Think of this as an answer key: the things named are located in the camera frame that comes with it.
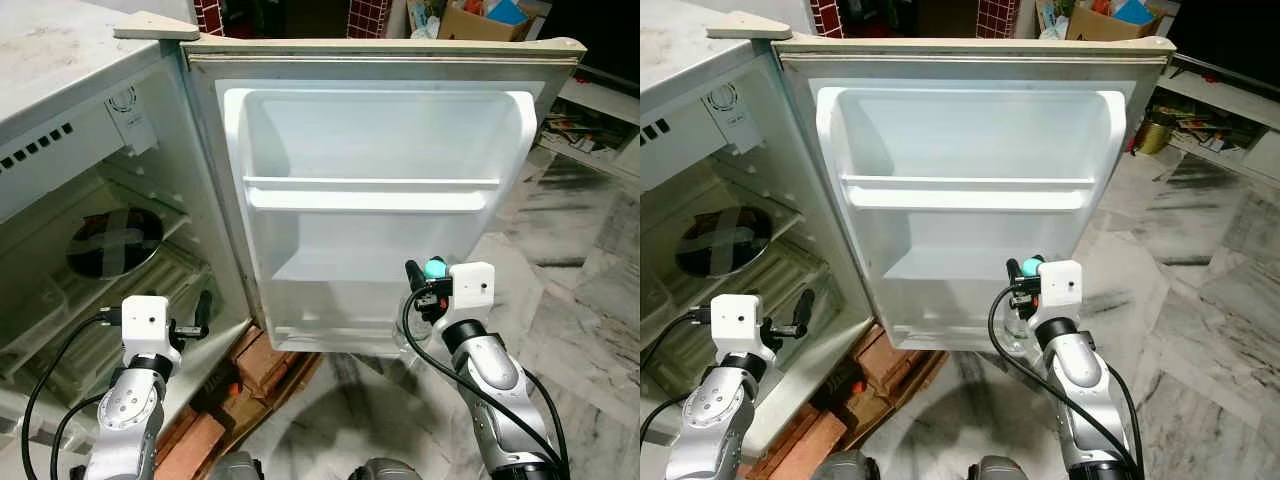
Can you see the robot leg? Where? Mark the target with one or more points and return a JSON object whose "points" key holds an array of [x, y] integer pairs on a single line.
{"points": [[845, 468], [1010, 470], [235, 468], [392, 470]]}

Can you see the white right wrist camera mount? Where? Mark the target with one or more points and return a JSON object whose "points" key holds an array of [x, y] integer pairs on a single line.
{"points": [[1062, 287], [473, 290]]}

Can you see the robot left leg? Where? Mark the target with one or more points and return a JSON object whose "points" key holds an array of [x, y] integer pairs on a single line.
{"points": [[235, 468], [845, 468]]}

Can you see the black round disc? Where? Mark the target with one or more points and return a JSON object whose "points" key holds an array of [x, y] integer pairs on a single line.
{"points": [[100, 250], [715, 245]]}

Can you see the red tiled pillar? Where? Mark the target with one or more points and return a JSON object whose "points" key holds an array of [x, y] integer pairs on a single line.
{"points": [[995, 15], [368, 15], [210, 15], [825, 15]]}

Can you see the blue packet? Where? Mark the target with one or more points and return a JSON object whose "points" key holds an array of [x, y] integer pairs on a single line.
{"points": [[505, 10], [1135, 10]]}

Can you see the robot right leg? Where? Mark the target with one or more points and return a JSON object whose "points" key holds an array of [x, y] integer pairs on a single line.
{"points": [[1010, 470], [392, 470]]}

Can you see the white shelf unit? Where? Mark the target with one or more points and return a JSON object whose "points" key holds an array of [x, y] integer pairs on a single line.
{"points": [[1220, 110], [600, 110]]}

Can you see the yellow jar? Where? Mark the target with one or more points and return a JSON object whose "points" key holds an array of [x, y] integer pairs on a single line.
{"points": [[1155, 132]]}

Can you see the white door shelf rail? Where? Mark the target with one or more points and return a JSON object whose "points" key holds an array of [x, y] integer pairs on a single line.
{"points": [[970, 193]]}

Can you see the clear bottle teal cap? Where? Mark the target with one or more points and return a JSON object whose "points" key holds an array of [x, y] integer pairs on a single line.
{"points": [[1032, 266], [435, 268]]}

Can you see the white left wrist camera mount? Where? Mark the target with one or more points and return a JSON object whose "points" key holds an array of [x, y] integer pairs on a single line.
{"points": [[145, 325], [735, 322]]}

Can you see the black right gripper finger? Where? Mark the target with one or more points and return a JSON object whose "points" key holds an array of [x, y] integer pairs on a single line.
{"points": [[1014, 270], [413, 275]]}

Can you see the brown cardboard box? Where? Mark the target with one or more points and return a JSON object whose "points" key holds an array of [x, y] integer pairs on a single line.
{"points": [[470, 25], [1100, 25]]}

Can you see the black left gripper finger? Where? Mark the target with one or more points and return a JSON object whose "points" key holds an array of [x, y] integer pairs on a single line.
{"points": [[803, 310], [204, 312]]}

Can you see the orange brick stack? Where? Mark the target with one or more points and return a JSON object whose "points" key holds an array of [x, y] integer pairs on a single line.
{"points": [[880, 365], [265, 365]]}

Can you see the white thermostat dial panel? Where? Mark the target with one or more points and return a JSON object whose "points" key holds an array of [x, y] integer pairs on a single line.
{"points": [[128, 115], [730, 115]]}

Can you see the grey fridge door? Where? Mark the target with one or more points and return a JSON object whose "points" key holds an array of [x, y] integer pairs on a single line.
{"points": [[380, 130], [980, 130]]}

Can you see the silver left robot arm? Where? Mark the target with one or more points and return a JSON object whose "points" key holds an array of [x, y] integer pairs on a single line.
{"points": [[125, 420], [715, 420]]}

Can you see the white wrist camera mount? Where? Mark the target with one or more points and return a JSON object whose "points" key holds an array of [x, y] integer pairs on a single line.
{"points": [[735, 322], [145, 325], [1062, 287], [473, 290]]}

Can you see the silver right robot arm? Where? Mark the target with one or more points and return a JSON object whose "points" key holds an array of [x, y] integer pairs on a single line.
{"points": [[1080, 370], [490, 370]]}

